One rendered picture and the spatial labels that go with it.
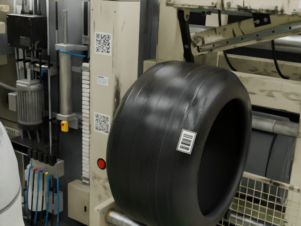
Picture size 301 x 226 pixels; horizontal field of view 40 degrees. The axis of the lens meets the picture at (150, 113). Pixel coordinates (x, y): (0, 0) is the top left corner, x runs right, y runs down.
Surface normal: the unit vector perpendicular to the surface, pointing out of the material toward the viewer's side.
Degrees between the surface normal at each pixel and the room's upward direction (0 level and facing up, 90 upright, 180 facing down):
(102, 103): 90
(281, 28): 90
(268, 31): 90
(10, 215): 110
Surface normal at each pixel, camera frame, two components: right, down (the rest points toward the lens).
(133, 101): -0.37, -0.50
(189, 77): -0.15, -0.82
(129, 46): 0.83, 0.19
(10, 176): 0.97, 0.16
